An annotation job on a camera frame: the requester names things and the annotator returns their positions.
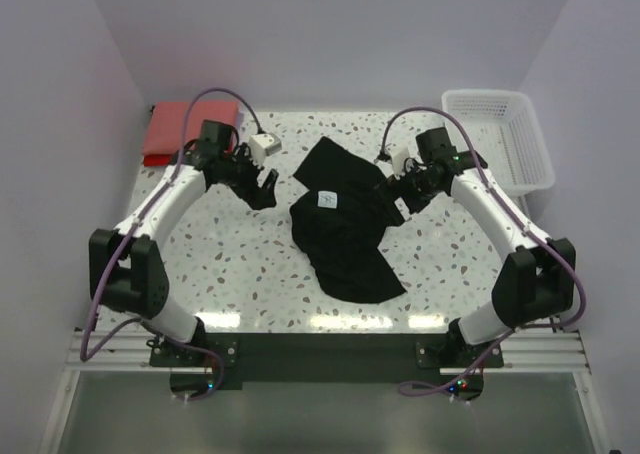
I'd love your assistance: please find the black t shirt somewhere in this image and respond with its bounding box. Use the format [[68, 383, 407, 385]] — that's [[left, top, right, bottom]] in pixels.
[[289, 137, 405, 304]]

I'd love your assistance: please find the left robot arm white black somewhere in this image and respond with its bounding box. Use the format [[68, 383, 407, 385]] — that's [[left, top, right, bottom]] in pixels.
[[89, 121, 281, 345]]

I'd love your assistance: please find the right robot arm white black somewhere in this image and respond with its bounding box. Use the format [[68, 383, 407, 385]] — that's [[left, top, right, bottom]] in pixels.
[[376, 128, 576, 347]]

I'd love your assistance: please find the red folded t shirt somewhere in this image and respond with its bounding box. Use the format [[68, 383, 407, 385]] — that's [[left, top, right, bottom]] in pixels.
[[143, 154, 173, 167]]

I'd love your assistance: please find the white plastic basket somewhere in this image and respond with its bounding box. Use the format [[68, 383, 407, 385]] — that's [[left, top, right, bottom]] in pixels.
[[441, 89, 555, 197]]

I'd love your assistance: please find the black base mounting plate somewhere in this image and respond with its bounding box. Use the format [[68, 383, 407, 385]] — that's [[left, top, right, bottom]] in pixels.
[[147, 332, 504, 393]]

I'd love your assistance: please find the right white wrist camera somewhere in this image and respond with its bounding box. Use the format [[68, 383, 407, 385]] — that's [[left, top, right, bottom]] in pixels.
[[375, 146, 416, 179]]

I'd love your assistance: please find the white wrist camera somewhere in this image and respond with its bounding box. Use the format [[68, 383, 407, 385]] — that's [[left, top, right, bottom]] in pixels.
[[248, 133, 282, 167], [375, 146, 416, 179]]

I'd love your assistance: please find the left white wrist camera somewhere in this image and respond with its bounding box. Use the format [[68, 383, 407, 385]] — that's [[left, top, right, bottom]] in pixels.
[[248, 133, 282, 167]]

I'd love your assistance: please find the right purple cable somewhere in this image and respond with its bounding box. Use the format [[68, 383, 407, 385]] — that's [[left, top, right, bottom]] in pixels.
[[379, 106, 587, 400]]

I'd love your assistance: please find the purple cable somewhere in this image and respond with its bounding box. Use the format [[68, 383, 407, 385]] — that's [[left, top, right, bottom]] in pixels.
[[379, 106, 587, 400], [79, 88, 266, 403]]

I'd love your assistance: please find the aluminium rail frame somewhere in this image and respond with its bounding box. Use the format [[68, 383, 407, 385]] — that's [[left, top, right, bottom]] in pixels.
[[64, 310, 589, 373]]

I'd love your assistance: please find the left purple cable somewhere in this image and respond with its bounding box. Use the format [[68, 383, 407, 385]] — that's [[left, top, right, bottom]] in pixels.
[[79, 88, 266, 403]]

